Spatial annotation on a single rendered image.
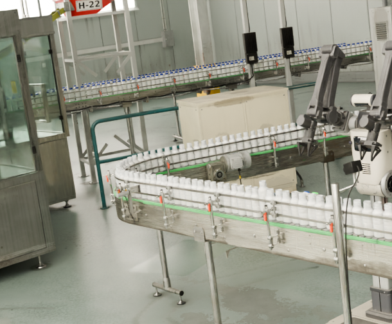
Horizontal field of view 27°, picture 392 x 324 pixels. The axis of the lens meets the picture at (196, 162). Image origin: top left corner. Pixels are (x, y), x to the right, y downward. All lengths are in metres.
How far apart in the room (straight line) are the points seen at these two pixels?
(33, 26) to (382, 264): 6.45
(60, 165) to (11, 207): 2.49
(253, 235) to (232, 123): 4.36
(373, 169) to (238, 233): 0.83
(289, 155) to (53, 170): 3.96
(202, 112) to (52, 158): 2.07
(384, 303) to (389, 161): 0.85
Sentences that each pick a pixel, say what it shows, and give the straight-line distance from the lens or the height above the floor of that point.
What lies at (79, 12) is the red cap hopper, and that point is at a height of 2.30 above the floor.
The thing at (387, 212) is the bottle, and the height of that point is 1.13.
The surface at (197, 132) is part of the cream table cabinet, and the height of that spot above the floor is 0.86.
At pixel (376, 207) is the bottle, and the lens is 3.85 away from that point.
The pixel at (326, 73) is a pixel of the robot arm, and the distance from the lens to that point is 4.65.
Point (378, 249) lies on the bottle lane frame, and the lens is 3.86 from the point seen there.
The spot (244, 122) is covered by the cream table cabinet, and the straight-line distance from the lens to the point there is 8.75.
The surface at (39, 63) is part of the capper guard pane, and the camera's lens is 9.59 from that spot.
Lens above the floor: 2.15
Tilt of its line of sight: 11 degrees down
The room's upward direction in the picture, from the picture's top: 7 degrees counter-clockwise
